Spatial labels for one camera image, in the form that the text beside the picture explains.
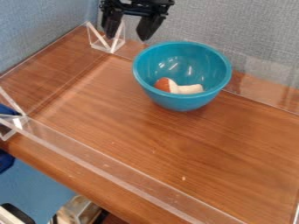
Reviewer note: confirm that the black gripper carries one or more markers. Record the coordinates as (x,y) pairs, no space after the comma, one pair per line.
(151,10)

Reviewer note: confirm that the white brown-capped toy mushroom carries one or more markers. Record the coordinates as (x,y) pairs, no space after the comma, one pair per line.
(168,85)

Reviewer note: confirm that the blue bowl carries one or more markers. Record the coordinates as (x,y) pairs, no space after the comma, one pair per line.
(188,63)

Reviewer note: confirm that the clear acrylic back barrier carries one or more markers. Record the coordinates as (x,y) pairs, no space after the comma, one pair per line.
(245,85)

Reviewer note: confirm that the clear acrylic barrier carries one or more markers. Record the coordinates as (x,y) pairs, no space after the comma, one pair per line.
(128,193)
(245,85)

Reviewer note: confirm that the clear acrylic front barrier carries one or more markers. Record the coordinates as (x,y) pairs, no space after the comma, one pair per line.
(128,193)

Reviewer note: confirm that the black white object bottom-left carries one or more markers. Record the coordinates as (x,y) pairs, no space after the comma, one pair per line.
(10,215)

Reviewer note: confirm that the metal frame under table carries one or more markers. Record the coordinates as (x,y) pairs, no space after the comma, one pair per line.
(77,211)

